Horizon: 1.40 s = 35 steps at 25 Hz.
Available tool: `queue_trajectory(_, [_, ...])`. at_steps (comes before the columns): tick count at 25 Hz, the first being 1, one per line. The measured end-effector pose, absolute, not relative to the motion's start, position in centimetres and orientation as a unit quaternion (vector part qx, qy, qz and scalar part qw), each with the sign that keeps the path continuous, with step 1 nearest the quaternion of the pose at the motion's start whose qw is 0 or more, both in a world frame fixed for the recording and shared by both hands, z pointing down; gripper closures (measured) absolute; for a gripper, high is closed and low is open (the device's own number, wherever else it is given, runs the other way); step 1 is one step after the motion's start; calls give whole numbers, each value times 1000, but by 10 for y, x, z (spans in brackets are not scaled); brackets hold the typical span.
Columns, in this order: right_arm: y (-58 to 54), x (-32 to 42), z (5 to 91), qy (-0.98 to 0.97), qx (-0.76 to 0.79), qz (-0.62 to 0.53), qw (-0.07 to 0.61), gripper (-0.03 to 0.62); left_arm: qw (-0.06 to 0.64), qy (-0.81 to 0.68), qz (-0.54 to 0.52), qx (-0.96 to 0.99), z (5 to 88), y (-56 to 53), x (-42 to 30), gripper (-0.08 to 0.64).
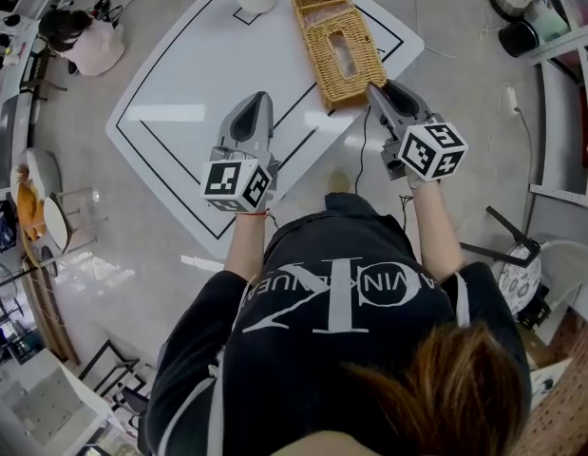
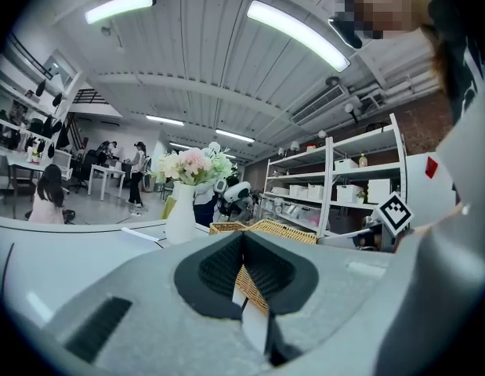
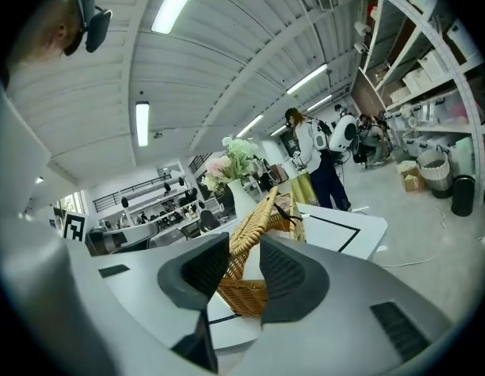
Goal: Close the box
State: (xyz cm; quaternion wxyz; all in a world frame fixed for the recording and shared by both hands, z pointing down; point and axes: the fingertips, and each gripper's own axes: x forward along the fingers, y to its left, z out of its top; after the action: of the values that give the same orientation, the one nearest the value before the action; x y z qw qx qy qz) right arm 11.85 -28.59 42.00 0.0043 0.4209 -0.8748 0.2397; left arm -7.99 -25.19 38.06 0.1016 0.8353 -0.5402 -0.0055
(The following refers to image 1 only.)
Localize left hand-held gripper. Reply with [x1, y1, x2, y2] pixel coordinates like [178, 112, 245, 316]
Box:
[199, 91, 281, 214]

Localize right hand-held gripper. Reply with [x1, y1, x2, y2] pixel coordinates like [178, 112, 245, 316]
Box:
[368, 81, 469, 182]

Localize wicker tissue box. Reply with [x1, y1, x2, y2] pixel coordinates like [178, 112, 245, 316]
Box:
[290, 0, 389, 112]

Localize person's right forearm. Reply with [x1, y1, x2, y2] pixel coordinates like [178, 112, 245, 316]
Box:
[409, 180, 465, 275]

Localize person's left forearm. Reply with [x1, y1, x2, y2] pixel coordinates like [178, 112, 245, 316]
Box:
[221, 212, 269, 279]

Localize white band smartwatch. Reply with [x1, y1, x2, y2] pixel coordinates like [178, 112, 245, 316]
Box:
[405, 164, 442, 189]

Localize white power strip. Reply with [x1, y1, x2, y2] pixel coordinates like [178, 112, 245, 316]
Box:
[504, 83, 522, 113]

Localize black bin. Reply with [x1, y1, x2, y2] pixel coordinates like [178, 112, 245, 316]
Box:
[497, 19, 541, 59]

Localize black printed T-shirt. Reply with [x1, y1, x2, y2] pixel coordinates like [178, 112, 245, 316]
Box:
[136, 192, 532, 456]

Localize white shelving unit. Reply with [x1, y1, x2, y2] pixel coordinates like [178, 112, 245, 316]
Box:
[528, 0, 588, 208]

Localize mint green container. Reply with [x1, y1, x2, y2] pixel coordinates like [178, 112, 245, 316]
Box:
[535, 9, 570, 42]

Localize black-legged patterned stool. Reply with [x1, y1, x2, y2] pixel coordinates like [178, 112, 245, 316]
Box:
[459, 205, 554, 330]

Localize white round stool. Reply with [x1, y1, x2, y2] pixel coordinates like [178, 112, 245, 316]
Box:
[42, 186, 109, 254]

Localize pale round pouf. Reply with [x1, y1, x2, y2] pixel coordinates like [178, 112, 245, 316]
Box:
[10, 147, 62, 199]

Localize white chair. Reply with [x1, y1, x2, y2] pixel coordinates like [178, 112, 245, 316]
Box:
[535, 238, 588, 313]

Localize curved white desk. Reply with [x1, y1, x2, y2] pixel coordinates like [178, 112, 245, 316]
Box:
[0, 0, 52, 189]

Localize wooden plank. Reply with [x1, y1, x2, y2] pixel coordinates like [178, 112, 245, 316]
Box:
[20, 254, 81, 365]

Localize brown pegboard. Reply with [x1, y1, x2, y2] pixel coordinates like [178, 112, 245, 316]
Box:
[525, 306, 588, 456]

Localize white cabinet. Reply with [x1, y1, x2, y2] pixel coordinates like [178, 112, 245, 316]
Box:
[0, 349, 114, 456]

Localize thin black cable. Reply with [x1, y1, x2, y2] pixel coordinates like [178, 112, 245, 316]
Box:
[352, 105, 373, 194]

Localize black metal frame table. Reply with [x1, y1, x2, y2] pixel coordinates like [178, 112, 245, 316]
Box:
[77, 337, 142, 398]

